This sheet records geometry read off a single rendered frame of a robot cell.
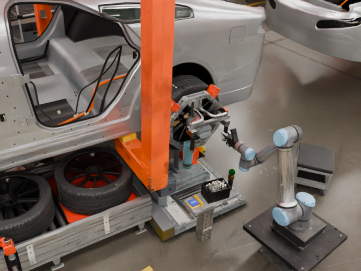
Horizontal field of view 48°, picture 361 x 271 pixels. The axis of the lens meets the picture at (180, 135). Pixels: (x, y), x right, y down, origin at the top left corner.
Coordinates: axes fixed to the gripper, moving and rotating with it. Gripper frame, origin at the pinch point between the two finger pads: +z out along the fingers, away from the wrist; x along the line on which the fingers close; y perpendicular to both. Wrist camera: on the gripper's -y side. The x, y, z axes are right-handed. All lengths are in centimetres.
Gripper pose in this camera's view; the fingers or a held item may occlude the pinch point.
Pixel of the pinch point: (223, 130)
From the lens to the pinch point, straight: 350.6
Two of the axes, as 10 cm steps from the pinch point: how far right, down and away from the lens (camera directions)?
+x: 8.4, -2.7, 4.7
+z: -5.4, -5.0, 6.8
